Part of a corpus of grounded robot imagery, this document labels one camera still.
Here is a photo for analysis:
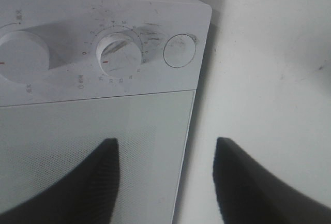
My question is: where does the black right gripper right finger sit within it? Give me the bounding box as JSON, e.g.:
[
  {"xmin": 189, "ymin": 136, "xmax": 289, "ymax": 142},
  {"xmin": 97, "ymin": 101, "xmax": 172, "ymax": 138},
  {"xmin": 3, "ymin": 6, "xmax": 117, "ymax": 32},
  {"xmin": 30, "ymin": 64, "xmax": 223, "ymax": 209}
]
[{"xmin": 213, "ymin": 137, "xmax": 330, "ymax": 223}]

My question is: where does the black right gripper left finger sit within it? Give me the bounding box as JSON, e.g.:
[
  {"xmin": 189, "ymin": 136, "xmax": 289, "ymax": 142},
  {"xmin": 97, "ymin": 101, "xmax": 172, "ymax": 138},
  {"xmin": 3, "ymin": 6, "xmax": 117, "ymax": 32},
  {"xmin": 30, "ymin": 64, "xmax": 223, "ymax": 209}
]
[{"xmin": 1, "ymin": 138, "xmax": 119, "ymax": 223}]

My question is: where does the white microwave door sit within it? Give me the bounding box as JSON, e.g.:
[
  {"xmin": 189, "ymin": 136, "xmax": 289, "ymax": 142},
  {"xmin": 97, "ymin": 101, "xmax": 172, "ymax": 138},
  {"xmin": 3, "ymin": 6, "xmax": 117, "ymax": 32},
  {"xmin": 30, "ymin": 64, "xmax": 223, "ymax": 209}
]
[{"xmin": 1, "ymin": 91, "xmax": 195, "ymax": 223}]

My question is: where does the round door release button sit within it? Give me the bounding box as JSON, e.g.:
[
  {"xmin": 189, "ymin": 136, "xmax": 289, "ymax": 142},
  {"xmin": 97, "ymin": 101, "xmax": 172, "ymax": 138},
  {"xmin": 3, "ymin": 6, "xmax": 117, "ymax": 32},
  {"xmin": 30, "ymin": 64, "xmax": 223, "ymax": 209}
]
[{"xmin": 163, "ymin": 34, "xmax": 196, "ymax": 68}]

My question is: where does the white lower timer knob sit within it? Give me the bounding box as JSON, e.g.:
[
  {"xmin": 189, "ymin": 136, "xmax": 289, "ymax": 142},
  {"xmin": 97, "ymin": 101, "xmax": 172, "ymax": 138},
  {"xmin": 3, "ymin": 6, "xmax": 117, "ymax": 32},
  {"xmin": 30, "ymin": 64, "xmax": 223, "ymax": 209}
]
[{"xmin": 96, "ymin": 32, "xmax": 142, "ymax": 78}]

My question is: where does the white upper power knob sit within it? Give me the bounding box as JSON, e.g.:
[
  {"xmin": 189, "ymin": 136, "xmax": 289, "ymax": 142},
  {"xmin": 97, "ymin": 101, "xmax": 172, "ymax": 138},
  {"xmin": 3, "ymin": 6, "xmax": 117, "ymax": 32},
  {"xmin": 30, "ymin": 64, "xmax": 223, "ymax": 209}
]
[{"xmin": 1, "ymin": 31, "xmax": 50, "ymax": 84}]

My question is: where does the white microwave oven body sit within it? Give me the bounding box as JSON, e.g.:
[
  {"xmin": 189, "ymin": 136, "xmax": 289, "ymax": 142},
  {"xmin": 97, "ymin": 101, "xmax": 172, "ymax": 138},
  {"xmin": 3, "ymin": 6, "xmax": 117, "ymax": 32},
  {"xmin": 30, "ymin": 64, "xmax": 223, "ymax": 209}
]
[{"xmin": 1, "ymin": 0, "xmax": 212, "ymax": 106}]

